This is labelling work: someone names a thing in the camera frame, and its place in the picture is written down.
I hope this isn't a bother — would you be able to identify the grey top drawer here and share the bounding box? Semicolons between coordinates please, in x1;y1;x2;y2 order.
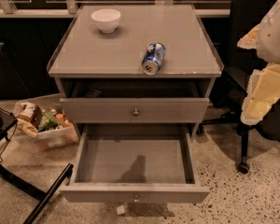
60;98;209;123

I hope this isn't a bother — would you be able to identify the grey drawer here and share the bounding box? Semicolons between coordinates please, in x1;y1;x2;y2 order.
61;124;209;203
60;98;209;123

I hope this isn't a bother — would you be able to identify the snack bag in bin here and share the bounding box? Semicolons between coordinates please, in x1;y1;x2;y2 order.
17;102;41;137

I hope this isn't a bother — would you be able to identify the black office chair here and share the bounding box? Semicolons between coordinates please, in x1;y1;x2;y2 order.
208;0;280;174

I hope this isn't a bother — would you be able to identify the blue soda can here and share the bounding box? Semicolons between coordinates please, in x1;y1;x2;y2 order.
142;43;166;75

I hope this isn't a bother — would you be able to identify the black table frame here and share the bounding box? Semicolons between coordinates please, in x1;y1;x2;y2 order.
0;108;74;224

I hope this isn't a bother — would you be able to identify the grey drawer cabinet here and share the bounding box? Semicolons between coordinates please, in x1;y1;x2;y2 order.
49;5;223;138

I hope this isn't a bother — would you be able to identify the white paper scrap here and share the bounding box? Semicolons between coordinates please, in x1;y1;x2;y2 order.
116;205;126;216

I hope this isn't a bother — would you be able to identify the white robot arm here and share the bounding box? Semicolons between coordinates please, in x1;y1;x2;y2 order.
237;0;280;125

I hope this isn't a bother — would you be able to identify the clear plastic snack bin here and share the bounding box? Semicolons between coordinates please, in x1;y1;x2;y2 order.
13;93;79;149

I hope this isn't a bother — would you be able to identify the white ceramic bowl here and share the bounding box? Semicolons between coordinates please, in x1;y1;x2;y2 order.
91;8;121;33

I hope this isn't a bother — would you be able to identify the green snack bag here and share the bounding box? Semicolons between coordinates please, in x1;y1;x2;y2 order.
38;112;58;132

